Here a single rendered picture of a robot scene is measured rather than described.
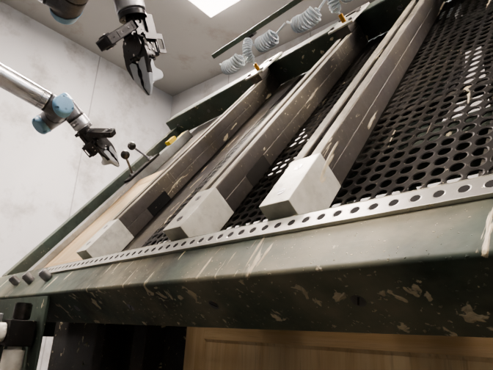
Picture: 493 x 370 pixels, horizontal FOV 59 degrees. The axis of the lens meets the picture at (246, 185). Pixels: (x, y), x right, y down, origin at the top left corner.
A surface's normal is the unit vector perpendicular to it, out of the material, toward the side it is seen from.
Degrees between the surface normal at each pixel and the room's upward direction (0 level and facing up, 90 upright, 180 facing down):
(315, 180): 90
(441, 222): 53
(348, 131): 90
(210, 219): 90
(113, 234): 90
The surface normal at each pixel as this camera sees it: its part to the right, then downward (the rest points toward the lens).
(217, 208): 0.68, -0.21
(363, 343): -0.73, -0.26
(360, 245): -0.55, -0.78
